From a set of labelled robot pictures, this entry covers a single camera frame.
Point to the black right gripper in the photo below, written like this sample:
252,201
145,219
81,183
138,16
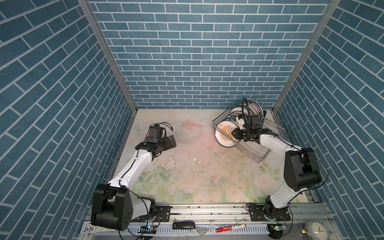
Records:
242,133

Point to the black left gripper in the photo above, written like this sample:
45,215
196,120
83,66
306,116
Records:
165,144

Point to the orange sunburst white plate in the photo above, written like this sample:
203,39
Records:
224,137

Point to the green rim white plate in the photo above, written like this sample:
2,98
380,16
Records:
233,121

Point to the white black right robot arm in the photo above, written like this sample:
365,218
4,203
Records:
301,168

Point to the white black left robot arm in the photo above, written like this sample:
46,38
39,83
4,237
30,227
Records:
115,204

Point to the rearmost plate in rack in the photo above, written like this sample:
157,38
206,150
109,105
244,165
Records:
257,109

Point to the black rectangular device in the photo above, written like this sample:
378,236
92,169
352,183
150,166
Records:
188,225

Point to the left green circuit board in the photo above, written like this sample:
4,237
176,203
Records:
147,230

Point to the green circuit board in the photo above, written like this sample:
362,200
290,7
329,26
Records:
147,230
276,228

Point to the right green circuit board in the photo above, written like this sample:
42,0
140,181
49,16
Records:
276,228

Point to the red marker pen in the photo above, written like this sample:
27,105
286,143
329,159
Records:
230,228

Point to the white toothpaste box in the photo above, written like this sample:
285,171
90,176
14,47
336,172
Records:
88,228

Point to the white analog clock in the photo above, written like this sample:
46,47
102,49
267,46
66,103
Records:
314,230

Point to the chrome wire dish rack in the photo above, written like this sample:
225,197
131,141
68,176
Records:
253,150

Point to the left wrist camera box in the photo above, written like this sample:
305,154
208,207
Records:
156,134

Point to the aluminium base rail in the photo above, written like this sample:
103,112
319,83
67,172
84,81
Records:
215,216

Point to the aluminium corner frame post right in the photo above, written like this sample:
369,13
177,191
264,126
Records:
318,30

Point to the aluminium corner frame post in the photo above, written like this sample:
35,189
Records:
92,20
318,30

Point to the aluminium corner frame post left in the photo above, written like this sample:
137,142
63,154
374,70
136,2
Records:
92,20

